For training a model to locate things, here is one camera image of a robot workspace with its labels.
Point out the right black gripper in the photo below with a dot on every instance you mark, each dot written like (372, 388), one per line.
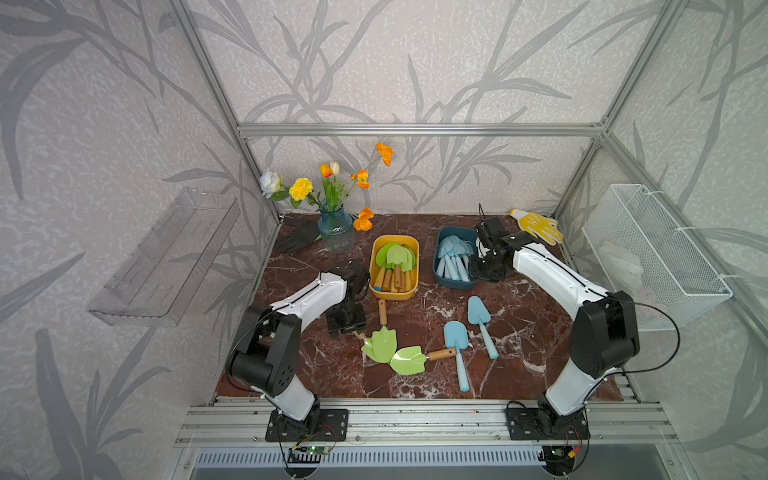
(474, 274)

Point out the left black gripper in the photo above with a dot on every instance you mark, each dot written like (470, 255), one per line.
(360, 323)

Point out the green square shovel wooden handle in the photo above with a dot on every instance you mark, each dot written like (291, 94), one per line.
(411, 360)

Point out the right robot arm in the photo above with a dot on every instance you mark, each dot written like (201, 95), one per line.
(604, 333)

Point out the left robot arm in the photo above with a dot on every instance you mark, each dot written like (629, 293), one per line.
(264, 357)

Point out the dark teal storage box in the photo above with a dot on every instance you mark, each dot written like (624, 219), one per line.
(470, 237)

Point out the yellow storage box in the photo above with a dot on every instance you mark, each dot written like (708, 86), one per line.
(413, 245)

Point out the yellow white work glove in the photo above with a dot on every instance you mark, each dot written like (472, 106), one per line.
(544, 228)

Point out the glass vase with flowers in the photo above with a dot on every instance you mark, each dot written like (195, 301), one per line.
(336, 227)

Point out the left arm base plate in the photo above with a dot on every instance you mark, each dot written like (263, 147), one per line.
(320, 425)

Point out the white wire mesh basket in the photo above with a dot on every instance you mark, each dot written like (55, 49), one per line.
(646, 253)

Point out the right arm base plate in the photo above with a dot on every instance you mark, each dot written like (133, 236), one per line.
(539, 424)

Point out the clear acrylic wall shelf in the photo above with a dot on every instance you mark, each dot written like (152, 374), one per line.
(158, 281)

